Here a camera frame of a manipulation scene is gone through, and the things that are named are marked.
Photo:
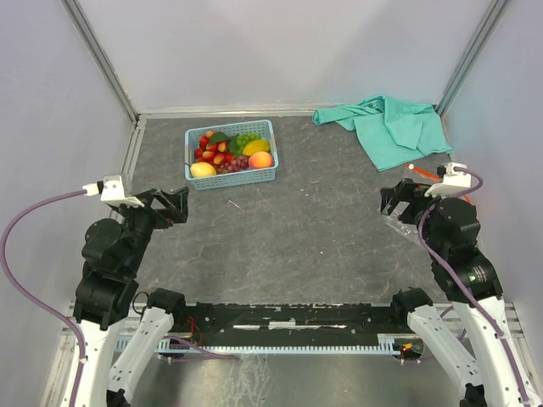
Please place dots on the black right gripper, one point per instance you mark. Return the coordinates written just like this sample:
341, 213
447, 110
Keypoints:
406, 190

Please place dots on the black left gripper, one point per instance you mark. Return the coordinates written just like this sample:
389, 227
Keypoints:
175, 210

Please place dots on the clear orange zip bag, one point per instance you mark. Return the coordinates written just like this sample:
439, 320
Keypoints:
423, 176

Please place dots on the yellow lemon fruit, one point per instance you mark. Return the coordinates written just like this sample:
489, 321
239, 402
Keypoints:
202, 169

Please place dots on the orange peach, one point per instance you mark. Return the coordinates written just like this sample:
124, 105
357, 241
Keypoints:
260, 160

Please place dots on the yellow mango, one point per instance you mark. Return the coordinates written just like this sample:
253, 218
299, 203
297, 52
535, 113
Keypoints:
256, 146

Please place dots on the light blue plastic basket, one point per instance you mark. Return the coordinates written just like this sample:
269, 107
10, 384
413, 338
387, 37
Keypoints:
262, 127

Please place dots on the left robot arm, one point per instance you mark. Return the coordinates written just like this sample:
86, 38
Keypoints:
112, 253

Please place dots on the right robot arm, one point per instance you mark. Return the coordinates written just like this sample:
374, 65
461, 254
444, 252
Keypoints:
491, 373

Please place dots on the teal cloth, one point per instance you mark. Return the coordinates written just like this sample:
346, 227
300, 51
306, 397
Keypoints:
391, 131

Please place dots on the red strawberries with leaf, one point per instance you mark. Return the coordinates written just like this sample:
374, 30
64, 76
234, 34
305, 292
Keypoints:
214, 149

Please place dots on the purple grapes bunch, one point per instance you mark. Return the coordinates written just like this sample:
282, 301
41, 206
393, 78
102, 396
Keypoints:
233, 165

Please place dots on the green grapes bunch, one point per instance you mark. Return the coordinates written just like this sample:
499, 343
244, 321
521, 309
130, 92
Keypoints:
244, 139

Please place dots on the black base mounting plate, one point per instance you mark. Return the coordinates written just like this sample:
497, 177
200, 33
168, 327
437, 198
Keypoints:
268, 336

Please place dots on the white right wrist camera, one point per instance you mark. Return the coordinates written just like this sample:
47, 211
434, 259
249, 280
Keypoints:
453, 183

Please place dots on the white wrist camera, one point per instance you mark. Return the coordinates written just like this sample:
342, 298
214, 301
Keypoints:
114, 190
453, 183

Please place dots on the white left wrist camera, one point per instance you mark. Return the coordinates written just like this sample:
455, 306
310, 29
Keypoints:
114, 190

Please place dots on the light blue cable duct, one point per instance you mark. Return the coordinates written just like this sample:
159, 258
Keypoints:
386, 346

